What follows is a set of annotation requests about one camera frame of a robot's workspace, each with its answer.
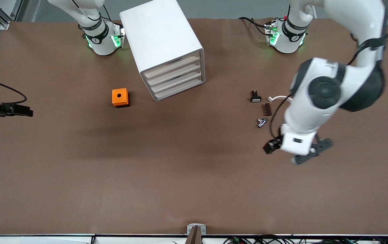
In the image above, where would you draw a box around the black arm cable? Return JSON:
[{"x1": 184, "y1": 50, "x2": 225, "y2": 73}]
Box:
[
  {"x1": 0, "y1": 76, "x2": 27, "y2": 104},
  {"x1": 269, "y1": 34, "x2": 388, "y2": 138}
]

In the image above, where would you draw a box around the silver base connector bracket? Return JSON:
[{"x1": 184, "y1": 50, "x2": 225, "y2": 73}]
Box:
[
  {"x1": 112, "y1": 22, "x2": 126, "y2": 48},
  {"x1": 265, "y1": 20, "x2": 280, "y2": 46}
]

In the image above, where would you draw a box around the grey mount bracket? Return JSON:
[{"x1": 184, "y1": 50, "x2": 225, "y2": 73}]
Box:
[{"x1": 185, "y1": 224, "x2": 207, "y2": 244}]

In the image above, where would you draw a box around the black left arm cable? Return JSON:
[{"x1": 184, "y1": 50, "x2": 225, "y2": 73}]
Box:
[{"x1": 269, "y1": 34, "x2": 388, "y2": 138}]

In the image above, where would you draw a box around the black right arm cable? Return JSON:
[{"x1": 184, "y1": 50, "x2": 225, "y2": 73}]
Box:
[{"x1": 0, "y1": 76, "x2": 27, "y2": 104}]

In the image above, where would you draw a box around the orange box with hole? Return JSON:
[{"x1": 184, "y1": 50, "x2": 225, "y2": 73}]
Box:
[{"x1": 112, "y1": 88, "x2": 130, "y2": 108}]

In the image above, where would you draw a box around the black base cable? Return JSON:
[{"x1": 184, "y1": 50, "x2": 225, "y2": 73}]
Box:
[{"x1": 238, "y1": 16, "x2": 269, "y2": 36}]

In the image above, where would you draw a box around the white table edge rail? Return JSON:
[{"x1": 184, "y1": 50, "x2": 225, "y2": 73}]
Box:
[{"x1": 0, "y1": 234, "x2": 388, "y2": 244}]

